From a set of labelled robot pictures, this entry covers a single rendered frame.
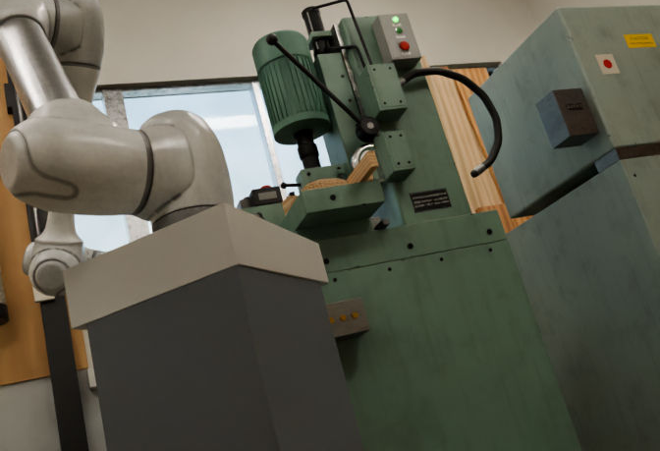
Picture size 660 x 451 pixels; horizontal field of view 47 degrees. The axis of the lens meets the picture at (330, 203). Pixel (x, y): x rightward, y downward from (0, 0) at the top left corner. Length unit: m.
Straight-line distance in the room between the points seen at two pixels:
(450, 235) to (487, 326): 0.26
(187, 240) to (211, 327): 0.15
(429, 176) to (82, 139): 1.18
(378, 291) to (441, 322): 0.18
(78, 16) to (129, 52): 1.96
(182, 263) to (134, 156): 0.22
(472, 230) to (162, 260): 1.05
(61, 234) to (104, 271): 0.44
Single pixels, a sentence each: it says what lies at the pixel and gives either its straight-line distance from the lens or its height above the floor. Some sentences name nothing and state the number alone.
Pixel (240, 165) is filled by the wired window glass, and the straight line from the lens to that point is 3.71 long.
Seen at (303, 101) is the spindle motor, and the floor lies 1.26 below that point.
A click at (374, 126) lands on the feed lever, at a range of 2.15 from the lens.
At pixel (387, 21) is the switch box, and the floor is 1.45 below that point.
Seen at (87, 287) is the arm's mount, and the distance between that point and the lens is 1.33.
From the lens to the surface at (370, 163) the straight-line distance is 1.80.
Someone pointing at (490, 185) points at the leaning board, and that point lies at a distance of 3.99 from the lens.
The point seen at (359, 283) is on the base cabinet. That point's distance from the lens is 1.89.
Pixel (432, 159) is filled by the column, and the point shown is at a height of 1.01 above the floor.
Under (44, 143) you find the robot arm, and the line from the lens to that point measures 1.28.
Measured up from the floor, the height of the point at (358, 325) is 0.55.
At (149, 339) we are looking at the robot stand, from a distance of 1.24.
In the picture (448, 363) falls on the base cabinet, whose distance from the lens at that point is 1.93.
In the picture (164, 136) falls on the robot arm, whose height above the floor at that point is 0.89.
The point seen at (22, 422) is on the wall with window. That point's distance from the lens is 3.21.
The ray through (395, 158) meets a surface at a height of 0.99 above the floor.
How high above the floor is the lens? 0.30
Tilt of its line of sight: 18 degrees up
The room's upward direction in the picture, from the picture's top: 16 degrees counter-clockwise
